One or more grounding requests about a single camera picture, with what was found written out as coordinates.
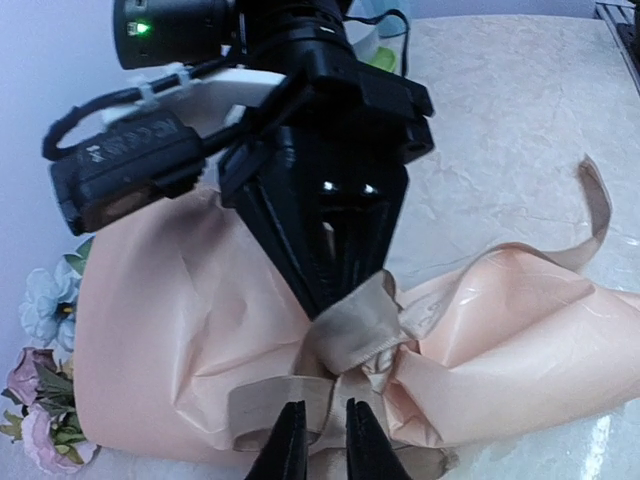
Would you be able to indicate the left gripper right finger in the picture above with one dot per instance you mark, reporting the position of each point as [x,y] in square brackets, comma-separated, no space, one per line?
[370,455]

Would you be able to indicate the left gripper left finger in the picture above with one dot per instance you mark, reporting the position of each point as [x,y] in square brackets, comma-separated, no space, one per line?
[285,455]

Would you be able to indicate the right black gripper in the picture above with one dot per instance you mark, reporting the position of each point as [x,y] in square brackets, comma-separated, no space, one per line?
[335,131]

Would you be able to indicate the tan ribbon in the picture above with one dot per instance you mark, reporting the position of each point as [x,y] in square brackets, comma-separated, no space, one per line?
[518,341]

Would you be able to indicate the pink wrapping paper sheet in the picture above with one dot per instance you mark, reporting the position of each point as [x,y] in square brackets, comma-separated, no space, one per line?
[178,307]

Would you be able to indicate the pink rose stem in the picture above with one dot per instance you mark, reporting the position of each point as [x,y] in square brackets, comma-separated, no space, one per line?
[46,421]

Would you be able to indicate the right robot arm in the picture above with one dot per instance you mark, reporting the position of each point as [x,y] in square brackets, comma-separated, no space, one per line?
[209,35]

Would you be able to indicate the green plate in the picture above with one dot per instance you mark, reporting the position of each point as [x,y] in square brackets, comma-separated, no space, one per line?
[385,59]

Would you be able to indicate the light blue cup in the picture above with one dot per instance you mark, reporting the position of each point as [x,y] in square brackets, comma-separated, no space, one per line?
[391,26]

